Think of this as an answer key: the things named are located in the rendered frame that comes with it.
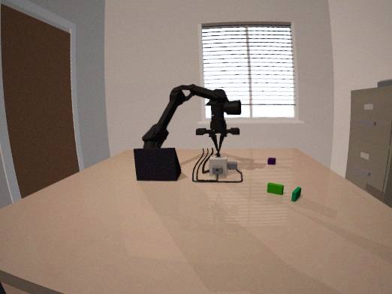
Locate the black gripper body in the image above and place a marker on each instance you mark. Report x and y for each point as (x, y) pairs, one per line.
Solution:
(218, 127)

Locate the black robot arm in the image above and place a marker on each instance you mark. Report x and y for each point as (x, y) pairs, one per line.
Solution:
(219, 103)

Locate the green rectangular block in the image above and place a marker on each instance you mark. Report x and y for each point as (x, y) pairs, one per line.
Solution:
(275, 188)
(296, 194)

